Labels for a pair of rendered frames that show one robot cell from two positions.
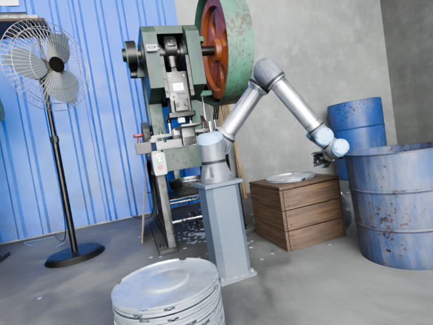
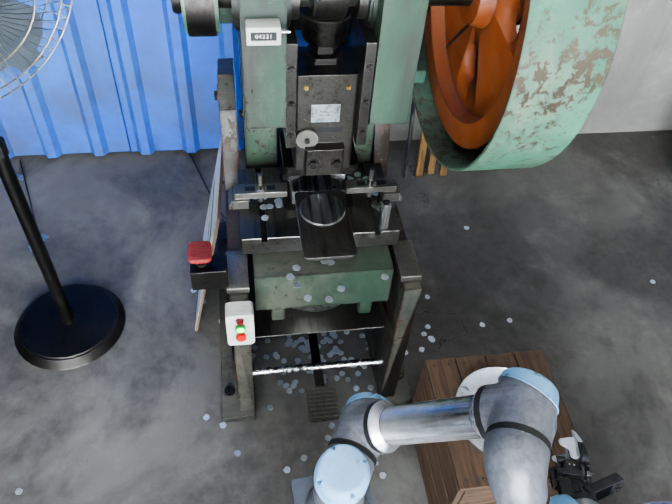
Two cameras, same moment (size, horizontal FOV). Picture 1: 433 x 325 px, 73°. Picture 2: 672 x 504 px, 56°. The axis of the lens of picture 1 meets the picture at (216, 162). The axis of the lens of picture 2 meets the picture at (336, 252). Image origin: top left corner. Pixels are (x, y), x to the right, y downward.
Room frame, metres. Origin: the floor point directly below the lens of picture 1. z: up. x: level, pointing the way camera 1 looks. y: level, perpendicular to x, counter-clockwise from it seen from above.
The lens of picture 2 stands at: (0.81, 0.02, 1.97)
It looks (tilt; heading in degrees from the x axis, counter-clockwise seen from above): 47 degrees down; 5
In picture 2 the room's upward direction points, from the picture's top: 5 degrees clockwise
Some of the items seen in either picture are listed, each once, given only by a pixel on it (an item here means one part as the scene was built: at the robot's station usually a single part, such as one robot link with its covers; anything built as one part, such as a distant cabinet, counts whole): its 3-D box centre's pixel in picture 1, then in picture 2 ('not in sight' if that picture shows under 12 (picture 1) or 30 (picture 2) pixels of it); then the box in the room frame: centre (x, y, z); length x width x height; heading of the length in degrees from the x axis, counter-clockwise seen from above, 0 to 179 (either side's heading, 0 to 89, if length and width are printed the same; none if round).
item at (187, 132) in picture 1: (188, 135); (323, 238); (1.99, 0.16, 0.72); 0.25 x 0.14 x 0.14; 17
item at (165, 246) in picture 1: (151, 178); (227, 230); (2.22, 0.50, 0.45); 0.92 x 0.12 x 0.90; 17
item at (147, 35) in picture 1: (178, 124); (311, 134); (2.30, 0.25, 0.83); 0.79 x 0.43 x 1.34; 17
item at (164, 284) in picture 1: (165, 280); not in sight; (0.80, 0.19, 0.26); 0.29 x 0.29 x 0.01
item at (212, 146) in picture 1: (211, 146); (341, 478); (1.38, 0.01, 0.62); 0.13 x 0.12 x 0.14; 167
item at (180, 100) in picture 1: (177, 91); (322, 111); (2.12, 0.20, 1.04); 0.17 x 0.15 x 0.30; 17
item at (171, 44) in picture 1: (171, 60); (325, 15); (2.16, 0.21, 1.27); 0.21 x 0.12 x 0.34; 17
